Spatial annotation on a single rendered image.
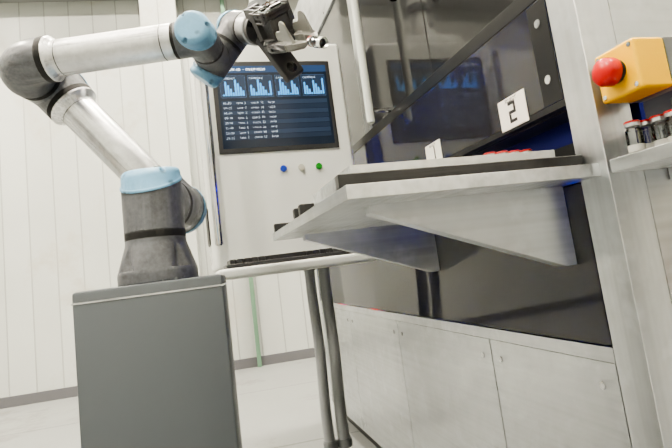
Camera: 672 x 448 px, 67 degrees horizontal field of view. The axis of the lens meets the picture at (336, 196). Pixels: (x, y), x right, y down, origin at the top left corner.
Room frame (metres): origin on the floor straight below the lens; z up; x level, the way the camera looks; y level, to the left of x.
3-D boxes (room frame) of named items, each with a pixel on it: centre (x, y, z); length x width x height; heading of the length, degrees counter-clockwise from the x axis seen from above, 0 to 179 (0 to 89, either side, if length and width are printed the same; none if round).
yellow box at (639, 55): (0.70, -0.44, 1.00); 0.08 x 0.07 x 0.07; 106
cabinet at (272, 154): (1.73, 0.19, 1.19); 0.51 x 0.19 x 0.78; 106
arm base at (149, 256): (1.01, 0.37, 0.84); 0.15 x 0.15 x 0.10
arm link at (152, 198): (1.02, 0.37, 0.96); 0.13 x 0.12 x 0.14; 179
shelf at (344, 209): (1.06, -0.15, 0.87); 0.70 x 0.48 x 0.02; 16
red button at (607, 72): (0.69, -0.40, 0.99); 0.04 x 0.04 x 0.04; 16
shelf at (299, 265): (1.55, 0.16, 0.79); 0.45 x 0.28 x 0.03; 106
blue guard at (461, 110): (1.74, -0.13, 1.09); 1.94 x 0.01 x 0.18; 16
